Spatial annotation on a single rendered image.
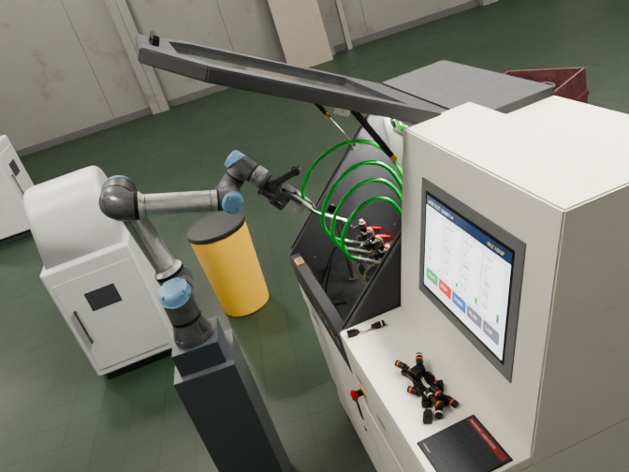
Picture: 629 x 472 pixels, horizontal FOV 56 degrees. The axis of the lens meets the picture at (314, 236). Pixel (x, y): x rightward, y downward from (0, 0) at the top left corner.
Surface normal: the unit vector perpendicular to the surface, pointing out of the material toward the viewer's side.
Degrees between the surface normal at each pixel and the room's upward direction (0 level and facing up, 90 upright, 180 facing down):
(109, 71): 90
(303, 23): 82
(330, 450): 0
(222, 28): 90
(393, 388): 0
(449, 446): 0
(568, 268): 90
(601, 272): 90
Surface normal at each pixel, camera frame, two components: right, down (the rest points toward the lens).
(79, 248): 0.15, 0.09
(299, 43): 0.12, 0.29
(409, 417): -0.27, -0.85
